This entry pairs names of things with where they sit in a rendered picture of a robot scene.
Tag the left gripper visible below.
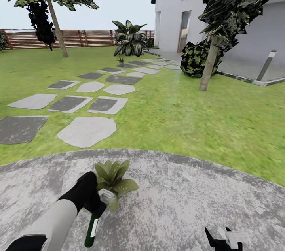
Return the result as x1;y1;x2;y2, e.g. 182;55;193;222
84;194;107;218

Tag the insectifuge atomizer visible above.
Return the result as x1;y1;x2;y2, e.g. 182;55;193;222
84;214;99;248

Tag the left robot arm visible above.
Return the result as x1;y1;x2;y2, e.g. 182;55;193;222
5;171;115;251

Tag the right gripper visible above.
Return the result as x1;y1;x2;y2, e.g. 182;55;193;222
205;227;243;251

